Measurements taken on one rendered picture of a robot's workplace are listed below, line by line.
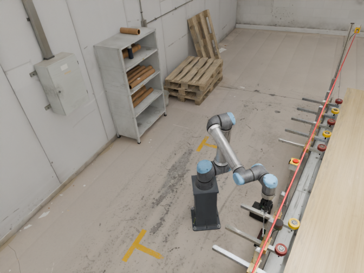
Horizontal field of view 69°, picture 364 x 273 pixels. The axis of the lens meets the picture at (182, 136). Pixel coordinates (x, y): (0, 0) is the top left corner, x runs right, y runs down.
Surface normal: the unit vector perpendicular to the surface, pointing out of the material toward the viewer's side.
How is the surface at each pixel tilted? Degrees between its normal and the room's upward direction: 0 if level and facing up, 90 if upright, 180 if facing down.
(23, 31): 90
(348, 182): 0
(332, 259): 0
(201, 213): 90
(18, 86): 90
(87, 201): 0
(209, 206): 90
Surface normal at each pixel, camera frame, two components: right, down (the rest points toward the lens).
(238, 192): -0.07, -0.79
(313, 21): -0.45, 0.57
